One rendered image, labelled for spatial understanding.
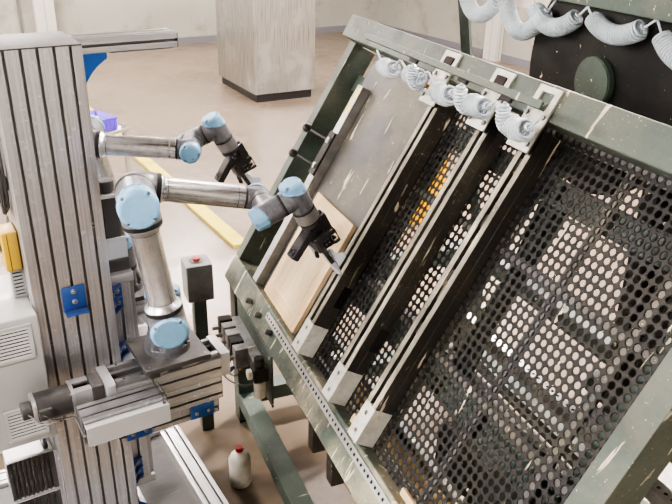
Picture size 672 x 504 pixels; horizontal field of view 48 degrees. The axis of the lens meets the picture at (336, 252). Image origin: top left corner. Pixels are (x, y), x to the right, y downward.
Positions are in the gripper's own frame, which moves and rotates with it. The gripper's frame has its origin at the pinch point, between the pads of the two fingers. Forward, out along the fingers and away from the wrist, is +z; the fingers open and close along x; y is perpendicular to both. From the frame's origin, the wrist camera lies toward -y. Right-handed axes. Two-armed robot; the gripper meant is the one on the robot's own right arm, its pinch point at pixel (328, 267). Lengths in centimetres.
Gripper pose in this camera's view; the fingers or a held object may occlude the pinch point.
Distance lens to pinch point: 246.4
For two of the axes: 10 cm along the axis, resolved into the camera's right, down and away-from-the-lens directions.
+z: 3.8, 7.0, 6.0
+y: 7.7, -6.0, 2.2
